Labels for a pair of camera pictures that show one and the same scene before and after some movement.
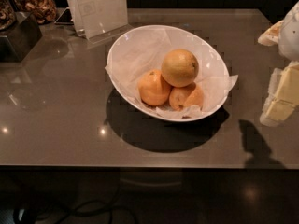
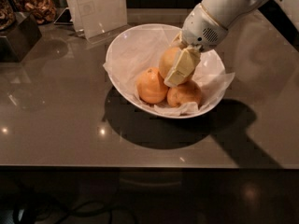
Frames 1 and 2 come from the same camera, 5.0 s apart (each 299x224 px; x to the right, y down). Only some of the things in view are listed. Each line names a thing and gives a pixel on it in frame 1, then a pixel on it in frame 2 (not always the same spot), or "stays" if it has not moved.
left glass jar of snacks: x=7 y=14 stays
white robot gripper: x=290 y=35 → x=202 y=29
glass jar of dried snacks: x=36 y=1 stays
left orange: x=153 y=89 stays
